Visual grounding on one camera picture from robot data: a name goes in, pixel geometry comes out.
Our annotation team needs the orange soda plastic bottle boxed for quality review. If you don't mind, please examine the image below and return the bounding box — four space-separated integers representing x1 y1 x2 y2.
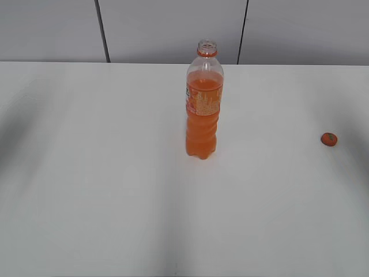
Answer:
186 39 224 159

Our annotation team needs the orange bottle cap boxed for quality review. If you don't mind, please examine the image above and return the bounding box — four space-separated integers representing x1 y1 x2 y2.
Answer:
321 132 338 147

